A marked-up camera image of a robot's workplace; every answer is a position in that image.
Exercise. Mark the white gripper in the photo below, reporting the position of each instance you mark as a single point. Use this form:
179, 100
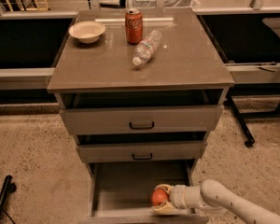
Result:
177, 196

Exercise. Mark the red apple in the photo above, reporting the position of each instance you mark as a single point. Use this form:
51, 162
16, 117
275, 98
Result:
158, 197

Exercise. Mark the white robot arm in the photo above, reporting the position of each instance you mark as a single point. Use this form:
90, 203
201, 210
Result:
209, 196

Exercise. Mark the grey bottom drawer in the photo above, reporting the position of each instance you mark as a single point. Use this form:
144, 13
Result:
121, 192

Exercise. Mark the grey drawer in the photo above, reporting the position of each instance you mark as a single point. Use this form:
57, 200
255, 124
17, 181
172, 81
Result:
170, 119
121, 192
141, 152

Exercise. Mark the grey middle drawer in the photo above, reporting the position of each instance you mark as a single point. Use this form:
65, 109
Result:
141, 152

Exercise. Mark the grey top drawer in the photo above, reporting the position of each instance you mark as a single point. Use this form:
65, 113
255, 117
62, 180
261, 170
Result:
170, 119

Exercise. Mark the grey drawer cabinet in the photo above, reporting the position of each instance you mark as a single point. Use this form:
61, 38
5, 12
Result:
184, 71

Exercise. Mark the clear plastic water bottle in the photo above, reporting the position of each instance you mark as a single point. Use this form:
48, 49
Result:
146, 48

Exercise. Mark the black stand leg right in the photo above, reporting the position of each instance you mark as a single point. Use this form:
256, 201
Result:
243, 117

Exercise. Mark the black stand leg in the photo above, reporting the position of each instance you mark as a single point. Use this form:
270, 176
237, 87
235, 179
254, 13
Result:
243, 117
8, 187

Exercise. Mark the black stand leg left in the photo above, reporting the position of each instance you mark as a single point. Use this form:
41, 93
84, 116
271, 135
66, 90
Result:
8, 187

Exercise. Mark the red cola can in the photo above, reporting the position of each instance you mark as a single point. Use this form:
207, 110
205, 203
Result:
133, 26

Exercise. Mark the white paper bowl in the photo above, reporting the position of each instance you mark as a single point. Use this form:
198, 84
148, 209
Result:
87, 32

